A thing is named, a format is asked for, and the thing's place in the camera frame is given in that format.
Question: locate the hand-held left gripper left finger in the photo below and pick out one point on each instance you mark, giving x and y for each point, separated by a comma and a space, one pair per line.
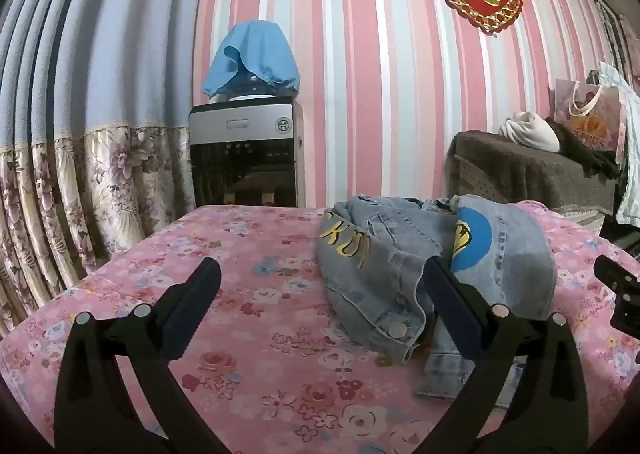
190, 314

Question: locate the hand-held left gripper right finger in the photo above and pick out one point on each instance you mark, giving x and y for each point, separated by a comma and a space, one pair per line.
452, 314

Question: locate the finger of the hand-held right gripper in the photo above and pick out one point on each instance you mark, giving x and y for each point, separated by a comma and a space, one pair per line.
620, 276
630, 316

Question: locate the printed denim jacket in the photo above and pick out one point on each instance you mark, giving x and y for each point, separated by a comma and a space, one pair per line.
380, 284

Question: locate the beige patterned cloth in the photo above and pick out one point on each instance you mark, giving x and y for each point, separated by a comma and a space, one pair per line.
580, 216

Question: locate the pink floral bedsheet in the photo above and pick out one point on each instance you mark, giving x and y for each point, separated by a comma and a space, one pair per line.
260, 294

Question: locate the white quilt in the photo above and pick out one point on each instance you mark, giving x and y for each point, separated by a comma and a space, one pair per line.
631, 184

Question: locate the black cloth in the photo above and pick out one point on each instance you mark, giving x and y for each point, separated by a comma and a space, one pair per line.
580, 149

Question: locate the brown blanket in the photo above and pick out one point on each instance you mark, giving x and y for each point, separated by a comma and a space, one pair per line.
520, 169

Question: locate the pink gift bag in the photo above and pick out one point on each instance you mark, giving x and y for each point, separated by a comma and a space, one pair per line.
600, 109

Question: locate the white folded cloth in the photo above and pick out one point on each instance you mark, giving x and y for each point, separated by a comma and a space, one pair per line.
530, 131

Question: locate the silver black water dispenser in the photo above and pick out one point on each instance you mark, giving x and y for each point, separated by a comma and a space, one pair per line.
240, 134

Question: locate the water bottle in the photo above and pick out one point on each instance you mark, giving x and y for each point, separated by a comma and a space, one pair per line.
255, 85

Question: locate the blue floral curtain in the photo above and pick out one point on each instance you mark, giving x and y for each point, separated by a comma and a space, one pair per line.
75, 84

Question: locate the blue cloth cover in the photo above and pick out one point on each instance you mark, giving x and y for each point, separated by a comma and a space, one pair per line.
255, 54

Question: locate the dark framed wall hanging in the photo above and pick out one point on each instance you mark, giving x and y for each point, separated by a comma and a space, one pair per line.
612, 29

